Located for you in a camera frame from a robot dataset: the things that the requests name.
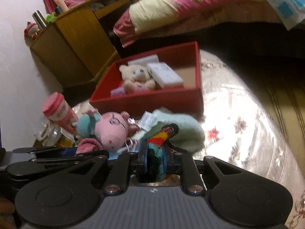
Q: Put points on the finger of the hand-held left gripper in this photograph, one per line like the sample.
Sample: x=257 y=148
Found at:
x=35 y=167
x=70 y=152

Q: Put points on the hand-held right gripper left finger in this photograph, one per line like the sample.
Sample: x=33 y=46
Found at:
x=143 y=158

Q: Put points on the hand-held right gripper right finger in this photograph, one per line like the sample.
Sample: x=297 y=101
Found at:
x=168 y=162

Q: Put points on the colourful striped knit sock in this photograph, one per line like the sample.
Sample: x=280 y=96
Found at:
x=157 y=152

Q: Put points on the pink fluffy sock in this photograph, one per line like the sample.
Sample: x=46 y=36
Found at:
x=89 y=144

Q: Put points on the light green fluffy towel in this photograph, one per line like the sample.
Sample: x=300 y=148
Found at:
x=183 y=128

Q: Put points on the pink pig plush toy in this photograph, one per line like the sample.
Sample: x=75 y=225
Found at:
x=109 y=133

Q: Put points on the red cardboard box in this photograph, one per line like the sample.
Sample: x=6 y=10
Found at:
x=147 y=102

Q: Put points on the clear plastic bottle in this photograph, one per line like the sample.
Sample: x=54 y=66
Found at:
x=48 y=134

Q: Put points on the pink lidded cup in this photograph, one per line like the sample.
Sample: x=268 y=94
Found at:
x=59 y=112

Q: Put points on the small purple packet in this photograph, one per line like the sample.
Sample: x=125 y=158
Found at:
x=118 y=91

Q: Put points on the floral white tablecloth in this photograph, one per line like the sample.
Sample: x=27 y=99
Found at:
x=238 y=124

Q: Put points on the cream teddy bear plush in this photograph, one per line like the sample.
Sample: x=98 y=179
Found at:
x=135 y=76

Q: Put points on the wooden desk cabinet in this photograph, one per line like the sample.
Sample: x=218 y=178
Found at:
x=69 y=43

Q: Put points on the red santa plush toy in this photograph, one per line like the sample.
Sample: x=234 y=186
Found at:
x=32 y=29

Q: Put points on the steel thermos bottle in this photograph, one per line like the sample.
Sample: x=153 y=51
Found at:
x=40 y=20

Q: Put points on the green plush toy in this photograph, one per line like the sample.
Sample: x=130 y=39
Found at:
x=50 y=18

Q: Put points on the dark jar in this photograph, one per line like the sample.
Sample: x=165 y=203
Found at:
x=58 y=10

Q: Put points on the pink cylinder bottle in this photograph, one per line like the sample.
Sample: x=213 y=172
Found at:
x=61 y=4

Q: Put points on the grey cloth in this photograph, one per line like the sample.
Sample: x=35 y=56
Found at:
x=101 y=6

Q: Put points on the pink floral quilt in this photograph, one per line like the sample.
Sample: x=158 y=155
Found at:
x=190 y=4

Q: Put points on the blue checked sheet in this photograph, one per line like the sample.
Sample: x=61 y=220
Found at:
x=283 y=7

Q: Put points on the dark bed frame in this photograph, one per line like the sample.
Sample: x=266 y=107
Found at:
x=250 y=43

